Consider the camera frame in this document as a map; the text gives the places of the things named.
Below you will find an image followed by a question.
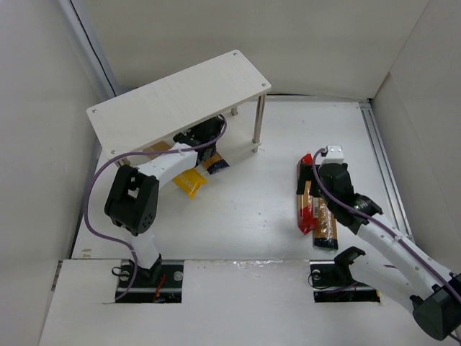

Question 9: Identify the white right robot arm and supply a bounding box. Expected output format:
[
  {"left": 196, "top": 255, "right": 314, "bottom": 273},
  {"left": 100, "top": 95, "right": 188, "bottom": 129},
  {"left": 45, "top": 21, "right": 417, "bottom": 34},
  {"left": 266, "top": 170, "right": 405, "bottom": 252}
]
[{"left": 310, "top": 160, "right": 460, "bottom": 341}]

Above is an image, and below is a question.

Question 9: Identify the red spaghetti bag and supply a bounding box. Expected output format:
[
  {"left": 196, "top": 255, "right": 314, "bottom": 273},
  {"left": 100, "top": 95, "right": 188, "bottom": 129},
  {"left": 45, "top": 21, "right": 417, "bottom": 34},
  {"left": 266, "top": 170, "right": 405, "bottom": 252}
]
[{"left": 296, "top": 153, "right": 319, "bottom": 235}]

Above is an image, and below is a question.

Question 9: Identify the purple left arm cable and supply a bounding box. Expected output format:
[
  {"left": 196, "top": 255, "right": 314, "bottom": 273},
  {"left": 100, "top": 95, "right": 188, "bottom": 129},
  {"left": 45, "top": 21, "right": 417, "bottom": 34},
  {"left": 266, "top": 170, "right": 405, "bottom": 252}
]
[{"left": 83, "top": 114, "right": 228, "bottom": 301}]

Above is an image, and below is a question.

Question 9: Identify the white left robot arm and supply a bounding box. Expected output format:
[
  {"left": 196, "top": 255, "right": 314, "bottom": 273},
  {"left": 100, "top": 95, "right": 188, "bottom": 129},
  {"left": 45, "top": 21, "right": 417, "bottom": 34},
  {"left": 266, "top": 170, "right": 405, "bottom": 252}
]
[{"left": 104, "top": 115, "right": 228, "bottom": 285}]

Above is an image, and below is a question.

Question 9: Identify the blue-label spaghetti bag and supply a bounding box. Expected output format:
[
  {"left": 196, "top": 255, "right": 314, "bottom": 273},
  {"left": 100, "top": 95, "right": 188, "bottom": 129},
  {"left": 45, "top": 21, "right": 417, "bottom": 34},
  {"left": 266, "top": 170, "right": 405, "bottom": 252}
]
[{"left": 201, "top": 152, "right": 230, "bottom": 175}]

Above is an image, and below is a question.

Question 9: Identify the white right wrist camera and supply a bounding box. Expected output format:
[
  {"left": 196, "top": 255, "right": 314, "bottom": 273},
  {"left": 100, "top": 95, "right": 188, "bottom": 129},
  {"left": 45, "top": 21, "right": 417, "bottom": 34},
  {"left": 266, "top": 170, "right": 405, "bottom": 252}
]
[{"left": 321, "top": 145, "right": 344, "bottom": 164}]

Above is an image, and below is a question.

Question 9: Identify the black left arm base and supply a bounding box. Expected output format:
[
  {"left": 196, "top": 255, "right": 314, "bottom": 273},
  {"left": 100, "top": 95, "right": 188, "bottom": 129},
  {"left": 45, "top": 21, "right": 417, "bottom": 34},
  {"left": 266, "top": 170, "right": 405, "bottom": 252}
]
[{"left": 112, "top": 261, "right": 184, "bottom": 304}]

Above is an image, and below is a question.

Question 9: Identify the yellow-ended spaghetti bag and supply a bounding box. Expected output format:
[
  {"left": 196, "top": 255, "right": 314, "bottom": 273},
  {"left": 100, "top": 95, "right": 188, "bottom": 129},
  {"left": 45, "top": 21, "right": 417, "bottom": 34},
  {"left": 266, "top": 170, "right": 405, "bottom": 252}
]
[{"left": 138, "top": 141, "right": 208, "bottom": 199}]

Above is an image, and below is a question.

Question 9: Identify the white two-tier shelf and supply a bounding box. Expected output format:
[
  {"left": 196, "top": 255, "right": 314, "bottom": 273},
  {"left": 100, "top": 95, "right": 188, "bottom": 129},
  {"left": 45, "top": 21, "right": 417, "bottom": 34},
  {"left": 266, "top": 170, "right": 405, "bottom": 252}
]
[{"left": 86, "top": 50, "right": 272, "bottom": 159}]

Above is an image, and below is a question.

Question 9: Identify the aluminium frame rail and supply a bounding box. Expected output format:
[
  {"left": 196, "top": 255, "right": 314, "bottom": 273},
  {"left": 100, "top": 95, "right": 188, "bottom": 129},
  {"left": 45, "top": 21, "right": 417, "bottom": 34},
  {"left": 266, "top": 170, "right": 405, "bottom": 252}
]
[{"left": 359, "top": 100, "right": 415, "bottom": 242}]

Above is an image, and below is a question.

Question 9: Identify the dark-ended spaghetti bag with barcode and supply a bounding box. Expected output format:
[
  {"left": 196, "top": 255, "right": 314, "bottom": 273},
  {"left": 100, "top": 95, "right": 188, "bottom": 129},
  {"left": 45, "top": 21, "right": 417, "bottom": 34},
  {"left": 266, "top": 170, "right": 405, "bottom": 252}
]
[{"left": 304, "top": 181, "right": 339, "bottom": 251}]

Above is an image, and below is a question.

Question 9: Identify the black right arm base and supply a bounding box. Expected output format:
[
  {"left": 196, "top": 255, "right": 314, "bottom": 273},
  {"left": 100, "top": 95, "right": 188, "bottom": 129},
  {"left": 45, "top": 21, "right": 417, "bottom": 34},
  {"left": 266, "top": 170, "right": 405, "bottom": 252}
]
[{"left": 308, "top": 261, "right": 380, "bottom": 303}]

